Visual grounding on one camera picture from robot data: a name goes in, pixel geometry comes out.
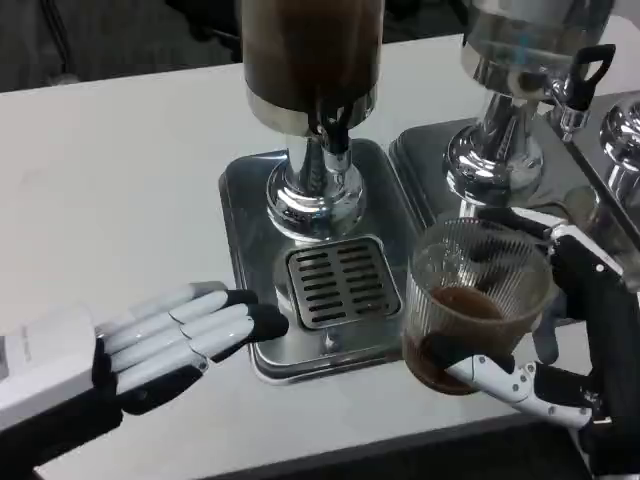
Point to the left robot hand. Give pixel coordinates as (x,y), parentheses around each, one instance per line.
(150,335)

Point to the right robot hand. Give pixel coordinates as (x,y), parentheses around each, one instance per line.
(605,340)

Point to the clear ribbed glass cup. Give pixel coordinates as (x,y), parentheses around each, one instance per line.
(470,310)

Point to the steel drip tray base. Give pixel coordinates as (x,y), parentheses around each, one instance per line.
(425,165)
(250,200)

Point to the slotted drip grid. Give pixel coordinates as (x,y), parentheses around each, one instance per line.
(342,282)

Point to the chrome drink dispenser, clear tank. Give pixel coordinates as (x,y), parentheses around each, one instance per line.
(500,135)

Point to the black loop tap lever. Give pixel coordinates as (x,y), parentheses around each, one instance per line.
(582,85)

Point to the black tap lever, dark dispenser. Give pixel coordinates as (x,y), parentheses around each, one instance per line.
(334,132)

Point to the drink dispenser with dark drink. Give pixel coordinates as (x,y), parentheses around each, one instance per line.
(300,50)

